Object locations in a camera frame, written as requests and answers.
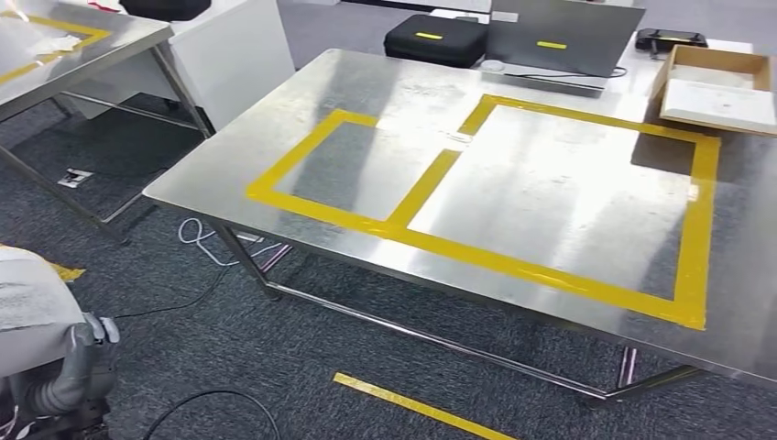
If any white floor cable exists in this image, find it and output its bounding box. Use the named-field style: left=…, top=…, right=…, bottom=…
left=177, top=217, right=292, bottom=269

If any black handheld device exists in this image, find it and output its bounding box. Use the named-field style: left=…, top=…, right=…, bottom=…
left=634, top=27, right=709, bottom=61

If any steel side table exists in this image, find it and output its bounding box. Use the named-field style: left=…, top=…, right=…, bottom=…
left=0, top=0, right=213, bottom=244

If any black carrying case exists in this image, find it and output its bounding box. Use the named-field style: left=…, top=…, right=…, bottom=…
left=384, top=14, right=490, bottom=69

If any black bag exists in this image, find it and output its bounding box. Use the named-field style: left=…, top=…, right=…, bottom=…
left=119, top=0, right=213, bottom=22

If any white cloth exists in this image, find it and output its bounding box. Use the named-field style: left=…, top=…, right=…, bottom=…
left=27, top=33, right=83, bottom=57

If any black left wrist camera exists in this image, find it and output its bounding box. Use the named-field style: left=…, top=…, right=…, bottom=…
left=24, top=397, right=114, bottom=440

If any black laptop cable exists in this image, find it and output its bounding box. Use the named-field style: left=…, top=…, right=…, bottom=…
left=503, top=66, right=629, bottom=80

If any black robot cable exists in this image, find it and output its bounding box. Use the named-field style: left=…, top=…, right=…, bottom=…
left=142, top=388, right=283, bottom=440

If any cardboard box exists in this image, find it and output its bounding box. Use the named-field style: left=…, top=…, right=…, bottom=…
left=649, top=43, right=777, bottom=138

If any metal floor socket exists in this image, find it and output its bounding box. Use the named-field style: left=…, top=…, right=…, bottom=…
left=57, top=168, right=95, bottom=190

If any yellow table tape marking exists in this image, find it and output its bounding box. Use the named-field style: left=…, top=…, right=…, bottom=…
left=246, top=93, right=722, bottom=332

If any thin black floor cable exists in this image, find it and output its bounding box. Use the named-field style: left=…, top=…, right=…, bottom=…
left=112, top=267, right=232, bottom=320

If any white foam block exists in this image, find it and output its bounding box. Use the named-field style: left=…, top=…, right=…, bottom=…
left=660, top=77, right=777, bottom=136

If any yellow floor tape strip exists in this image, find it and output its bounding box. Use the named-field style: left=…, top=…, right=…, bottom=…
left=47, top=260, right=86, bottom=283
left=332, top=371, right=517, bottom=440

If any white curved plastic part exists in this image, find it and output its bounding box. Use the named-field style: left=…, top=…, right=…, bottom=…
left=0, top=246, right=87, bottom=379

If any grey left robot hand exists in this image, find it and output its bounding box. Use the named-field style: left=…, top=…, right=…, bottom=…
left=21, top=311, right=121, bottom=422

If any steel workbench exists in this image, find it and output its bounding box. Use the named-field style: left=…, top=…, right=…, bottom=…
left=142, top=47, right=777, bottom=405

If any grey laptop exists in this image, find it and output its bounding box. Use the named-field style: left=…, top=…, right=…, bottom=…
left=479, top=0, right=647, bottom=93

